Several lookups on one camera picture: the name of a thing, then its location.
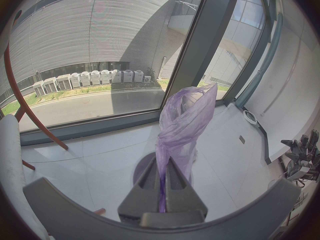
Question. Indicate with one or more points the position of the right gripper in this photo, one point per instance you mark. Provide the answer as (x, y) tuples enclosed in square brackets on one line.
[(302, 150)]

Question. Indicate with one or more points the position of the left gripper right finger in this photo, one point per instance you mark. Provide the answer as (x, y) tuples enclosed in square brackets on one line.
[(185, 196)]

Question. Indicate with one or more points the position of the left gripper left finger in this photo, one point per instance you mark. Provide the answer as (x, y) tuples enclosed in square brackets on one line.
[(140, 196)]

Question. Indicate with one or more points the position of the purple plastic bag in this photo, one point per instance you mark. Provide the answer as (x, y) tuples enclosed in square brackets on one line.
[(185, 124)]

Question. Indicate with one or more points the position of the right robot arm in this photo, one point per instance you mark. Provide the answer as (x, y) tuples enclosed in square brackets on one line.
[(303, 167)]

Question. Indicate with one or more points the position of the white trash bin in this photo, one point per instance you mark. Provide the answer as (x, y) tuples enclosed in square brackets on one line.
[(142, 169)]

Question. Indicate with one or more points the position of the white chair wooden legs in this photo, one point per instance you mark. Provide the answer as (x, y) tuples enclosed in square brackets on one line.
[(10, 159)]

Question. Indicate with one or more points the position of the window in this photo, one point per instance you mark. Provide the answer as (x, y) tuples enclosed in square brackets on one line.
[(75, 46)]

